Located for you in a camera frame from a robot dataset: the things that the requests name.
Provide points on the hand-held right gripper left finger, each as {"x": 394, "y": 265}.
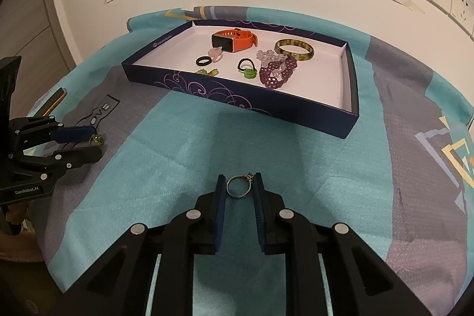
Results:
{"x": 221, "y": 214}

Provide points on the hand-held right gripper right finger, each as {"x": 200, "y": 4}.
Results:
{"x": 260, "y": 214}

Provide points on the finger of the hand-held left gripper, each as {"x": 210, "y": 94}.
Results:
{"x": 81, "y": 156}
{"x": 74, "y": 134}

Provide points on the small green bead charm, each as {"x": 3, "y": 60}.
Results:
{"x": 97, "y": 141}

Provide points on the small green yellow charm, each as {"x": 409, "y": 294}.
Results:
{"x": 207, "y": 72}

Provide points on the dark blue jewelry box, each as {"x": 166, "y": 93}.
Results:
{"x": 326, "y": 86}

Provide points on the brown orange-edged flat object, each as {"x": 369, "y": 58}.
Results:
{"x": 54, "y": 102}

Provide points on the wooden door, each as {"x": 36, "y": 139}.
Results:
{"x": 26, "y": 23}

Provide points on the printed teal grey blanket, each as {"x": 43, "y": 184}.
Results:
{"x": 166, "y": 153}

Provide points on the green yellow bangle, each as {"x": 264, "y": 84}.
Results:
{"x": 296, "y": 57}

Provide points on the orange smartwatch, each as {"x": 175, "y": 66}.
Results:
{"x": 224, "y": 41}

